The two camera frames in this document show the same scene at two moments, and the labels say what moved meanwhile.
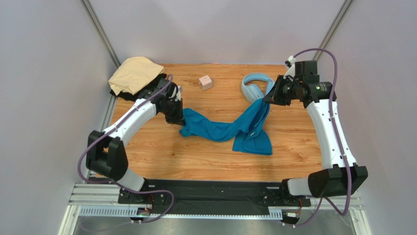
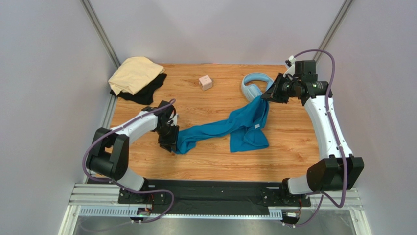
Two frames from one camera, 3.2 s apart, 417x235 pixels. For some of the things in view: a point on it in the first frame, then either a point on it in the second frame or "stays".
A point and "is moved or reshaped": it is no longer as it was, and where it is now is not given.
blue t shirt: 247,130 is moved or reshaped
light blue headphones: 253,92 stays
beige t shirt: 134,74 stays
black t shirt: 130,97 stays
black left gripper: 178,119 to 172,141
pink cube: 205,82 stays
